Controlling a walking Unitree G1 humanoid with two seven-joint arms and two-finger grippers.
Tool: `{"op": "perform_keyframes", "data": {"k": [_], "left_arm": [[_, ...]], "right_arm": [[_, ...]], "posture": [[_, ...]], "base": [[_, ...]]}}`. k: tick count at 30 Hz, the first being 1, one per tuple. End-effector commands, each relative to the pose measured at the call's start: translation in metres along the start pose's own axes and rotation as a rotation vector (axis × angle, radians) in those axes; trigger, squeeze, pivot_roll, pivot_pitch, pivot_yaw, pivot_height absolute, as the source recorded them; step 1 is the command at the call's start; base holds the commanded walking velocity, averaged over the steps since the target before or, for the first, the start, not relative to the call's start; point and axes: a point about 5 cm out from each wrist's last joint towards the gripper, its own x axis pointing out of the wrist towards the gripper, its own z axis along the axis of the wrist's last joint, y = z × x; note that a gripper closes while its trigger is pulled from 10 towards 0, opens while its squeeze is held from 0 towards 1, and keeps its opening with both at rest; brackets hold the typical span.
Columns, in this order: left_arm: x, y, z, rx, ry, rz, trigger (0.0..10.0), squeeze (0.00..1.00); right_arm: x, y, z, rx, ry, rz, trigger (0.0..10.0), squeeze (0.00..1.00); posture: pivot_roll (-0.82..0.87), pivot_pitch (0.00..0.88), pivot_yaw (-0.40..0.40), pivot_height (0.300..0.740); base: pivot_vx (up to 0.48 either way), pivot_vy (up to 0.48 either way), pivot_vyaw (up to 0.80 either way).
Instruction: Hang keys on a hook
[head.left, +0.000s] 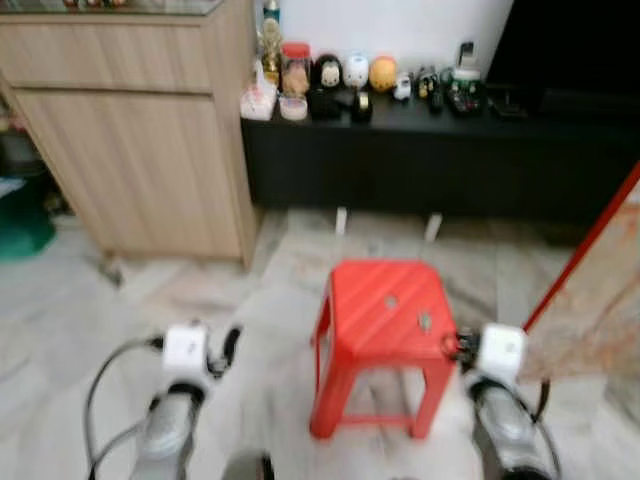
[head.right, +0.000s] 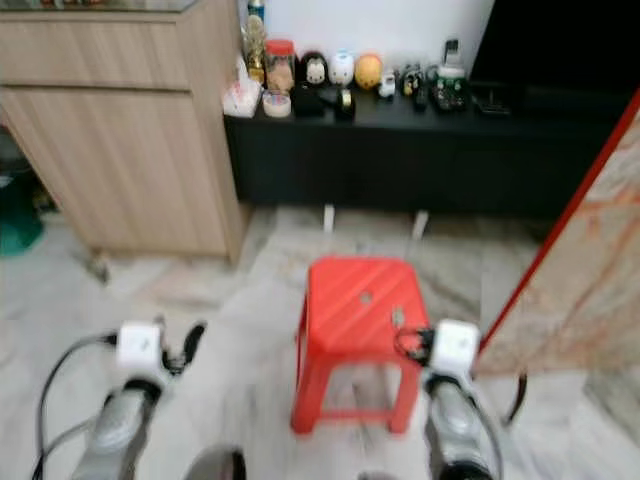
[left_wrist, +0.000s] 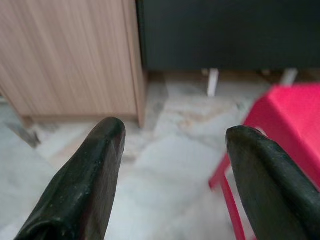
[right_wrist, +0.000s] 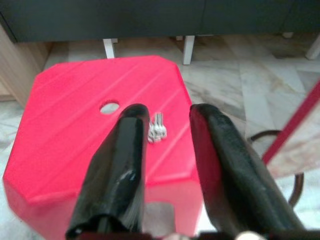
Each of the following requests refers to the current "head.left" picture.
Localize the red plastic stool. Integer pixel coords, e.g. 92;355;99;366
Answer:
308;259;460;442

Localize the marble table with red edge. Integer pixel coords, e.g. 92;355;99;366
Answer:
519;163;640;382

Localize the black TV console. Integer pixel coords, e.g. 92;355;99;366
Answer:
240;88;640;227

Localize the light wooden cabinet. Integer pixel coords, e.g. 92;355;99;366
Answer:
0;0;264;270

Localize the green plastic bin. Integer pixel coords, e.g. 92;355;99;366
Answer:
0;178;58;263

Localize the small round white container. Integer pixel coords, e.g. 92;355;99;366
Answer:
279;95;310;122

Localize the dark jar with pale lid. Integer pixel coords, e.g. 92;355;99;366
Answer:
447;67;487;118

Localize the black tape roll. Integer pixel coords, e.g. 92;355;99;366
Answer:
349;89;374;125

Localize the small black box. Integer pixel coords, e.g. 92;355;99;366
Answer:
308;88;347;122

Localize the clear jar with red lid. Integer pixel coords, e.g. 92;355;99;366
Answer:
280;41;312;99

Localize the orange round figurine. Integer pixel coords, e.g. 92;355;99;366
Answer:
369;56;399;94

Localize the black and white figurine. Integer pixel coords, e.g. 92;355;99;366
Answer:
311;54;345;93

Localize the white round figurine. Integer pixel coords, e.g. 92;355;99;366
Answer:
344;54;371;90

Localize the black television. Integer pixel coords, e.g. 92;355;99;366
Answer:
484;0;640;113

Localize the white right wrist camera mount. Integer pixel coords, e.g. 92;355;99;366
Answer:
476;324;529;387

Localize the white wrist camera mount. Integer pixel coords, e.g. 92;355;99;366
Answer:
476;324;529;387
161;322;214;387

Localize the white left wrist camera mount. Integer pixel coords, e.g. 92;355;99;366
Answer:
161;322;214;387

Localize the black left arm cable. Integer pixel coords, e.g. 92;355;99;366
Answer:
84;336;167;480

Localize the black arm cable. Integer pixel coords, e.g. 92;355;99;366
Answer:
84;336;167;480
528;378;563;480

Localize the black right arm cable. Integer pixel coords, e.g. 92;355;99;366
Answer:
528;378;563;480

